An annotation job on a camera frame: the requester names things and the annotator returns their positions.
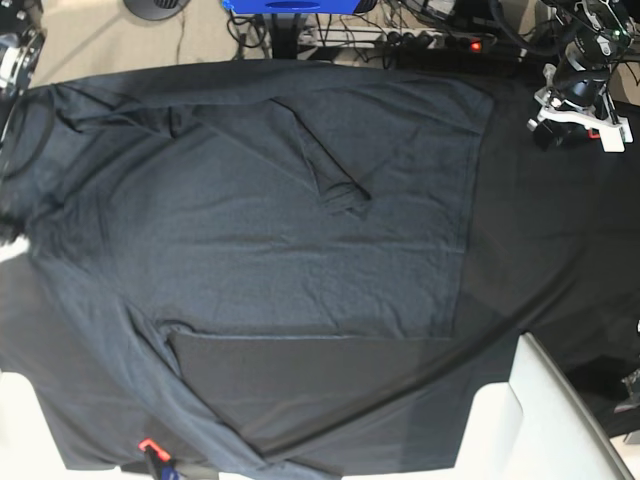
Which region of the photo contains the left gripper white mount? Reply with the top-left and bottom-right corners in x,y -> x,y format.
527,63 -> 634,153

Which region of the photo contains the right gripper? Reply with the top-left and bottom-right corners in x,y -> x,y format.
0,212 -> 30,262

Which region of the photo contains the red black clamp right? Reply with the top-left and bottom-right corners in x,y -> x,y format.
587,129 -> 601,140

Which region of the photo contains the black power strip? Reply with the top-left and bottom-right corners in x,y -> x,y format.
384,30 -> 506,54

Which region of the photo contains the black round stand base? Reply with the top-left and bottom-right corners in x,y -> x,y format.
123,0 -> 190,21

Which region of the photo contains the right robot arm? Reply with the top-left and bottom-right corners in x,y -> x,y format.
1,1 -> 46,193

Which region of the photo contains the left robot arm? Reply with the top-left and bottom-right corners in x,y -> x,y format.
528,1 -> 635,153

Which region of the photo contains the dark grey T-shirt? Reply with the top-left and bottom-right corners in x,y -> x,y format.
1,61 -> 494,479

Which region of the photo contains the red clamp front edge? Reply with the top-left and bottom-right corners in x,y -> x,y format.
138,438 -> 172,463

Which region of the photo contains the blue plastic bin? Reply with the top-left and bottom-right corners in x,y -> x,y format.
221,0 -> 377,15

